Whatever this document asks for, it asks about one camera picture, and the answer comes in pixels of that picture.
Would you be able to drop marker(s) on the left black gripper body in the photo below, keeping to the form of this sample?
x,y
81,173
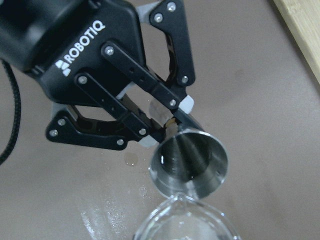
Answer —
x,y
54,40

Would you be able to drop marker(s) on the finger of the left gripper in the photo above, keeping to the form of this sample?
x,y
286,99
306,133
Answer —
x,y
87,113
168,16

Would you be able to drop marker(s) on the steel jigger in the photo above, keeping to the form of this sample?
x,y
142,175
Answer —
x,y
189,161

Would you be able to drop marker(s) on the clear glass measuring cup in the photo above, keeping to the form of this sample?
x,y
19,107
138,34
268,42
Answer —
x,y
182,217

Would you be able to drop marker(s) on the bamboo cutting board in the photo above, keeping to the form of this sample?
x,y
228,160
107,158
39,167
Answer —
x,y
302,17

